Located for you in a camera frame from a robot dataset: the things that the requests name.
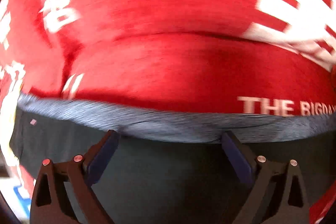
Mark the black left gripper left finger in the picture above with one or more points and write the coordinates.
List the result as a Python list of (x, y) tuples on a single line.
[(50, 203)]

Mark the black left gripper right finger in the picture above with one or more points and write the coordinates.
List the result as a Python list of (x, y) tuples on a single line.
[(277, 193)]

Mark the black pants grey waistband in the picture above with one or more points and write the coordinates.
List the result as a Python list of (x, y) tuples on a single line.
[(170, 167)]

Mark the red blanket white characters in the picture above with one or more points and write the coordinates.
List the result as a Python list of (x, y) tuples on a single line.
[(267, 57)]

